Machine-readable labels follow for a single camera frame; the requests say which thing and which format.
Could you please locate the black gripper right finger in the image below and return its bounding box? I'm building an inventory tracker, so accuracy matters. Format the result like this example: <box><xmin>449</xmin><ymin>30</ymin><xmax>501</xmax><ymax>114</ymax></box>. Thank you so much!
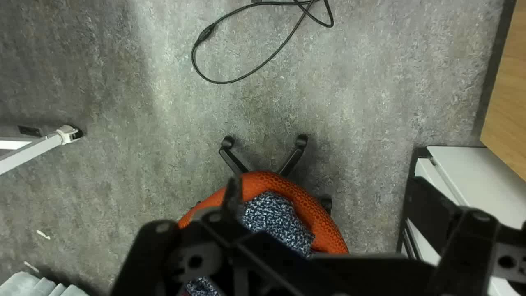
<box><xmin>406</xmin><ymin>176</ymin><xmax>526</xmax><ymax>296</ymax></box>

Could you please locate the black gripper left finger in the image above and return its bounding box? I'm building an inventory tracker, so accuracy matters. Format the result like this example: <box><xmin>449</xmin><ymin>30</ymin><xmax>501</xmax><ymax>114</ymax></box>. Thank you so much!
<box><xmin>110</xmin><ymin>176</ymin><xmax>309</xmax><ymax>296</ymax></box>

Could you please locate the white refrigerator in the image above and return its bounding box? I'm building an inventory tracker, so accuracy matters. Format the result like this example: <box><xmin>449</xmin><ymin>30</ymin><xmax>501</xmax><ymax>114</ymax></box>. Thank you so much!
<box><xmin>401</xmin><ymin>145</ymin><xmax>526</xmax><ymax>296</ymax></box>

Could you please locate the orange mesh office chair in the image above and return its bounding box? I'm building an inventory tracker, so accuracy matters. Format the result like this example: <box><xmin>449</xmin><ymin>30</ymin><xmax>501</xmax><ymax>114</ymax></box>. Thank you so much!
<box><xmin>176</xmin><ymin>133</ymin><xmax>352</xmax><ymax>258</ymax></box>

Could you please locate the wooden base cabinet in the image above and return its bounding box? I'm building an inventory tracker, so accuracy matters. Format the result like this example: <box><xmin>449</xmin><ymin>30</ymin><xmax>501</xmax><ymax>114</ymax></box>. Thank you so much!
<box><xmin>480</xmin><ymin>0</ymin><xmax>526</xmax><ymax>183</ymax></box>

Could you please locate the pale grey ribbed object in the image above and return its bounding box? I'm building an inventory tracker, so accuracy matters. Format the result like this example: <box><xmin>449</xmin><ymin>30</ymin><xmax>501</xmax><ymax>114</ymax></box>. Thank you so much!
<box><xmin>0</xmin><ymin>270</ymin><xmax>89</xmax><ymax>296</ymax></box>

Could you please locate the black floor cable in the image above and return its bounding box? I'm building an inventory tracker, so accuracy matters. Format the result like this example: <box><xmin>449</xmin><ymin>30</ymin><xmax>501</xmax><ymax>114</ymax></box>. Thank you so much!
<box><xmin>189</xmin><ymin>0</ymin><xmax>335</xmax><ymax>86</ymax></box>

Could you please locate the white metal frame leg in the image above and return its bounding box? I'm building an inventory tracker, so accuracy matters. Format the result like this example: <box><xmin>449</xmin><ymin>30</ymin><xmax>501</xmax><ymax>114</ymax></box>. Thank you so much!
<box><xmin>0</xmin><ymin>122</ymin><xmax>84</xmax><ymax>178</ymax></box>

